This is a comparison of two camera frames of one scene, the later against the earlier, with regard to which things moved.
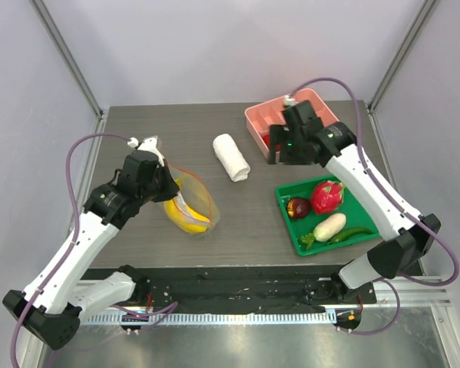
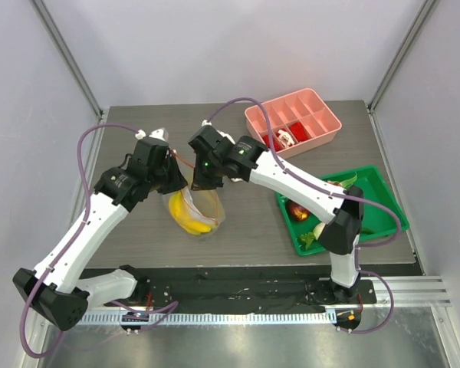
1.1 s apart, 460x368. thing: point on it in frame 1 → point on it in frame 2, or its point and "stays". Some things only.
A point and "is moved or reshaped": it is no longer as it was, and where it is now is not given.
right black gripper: (282, 143) → (206, 180)
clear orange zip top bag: (191, 209) is moved or reshaped
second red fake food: (267, 139) stays
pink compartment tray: (260, 118) stays
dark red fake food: (298, 208) stays
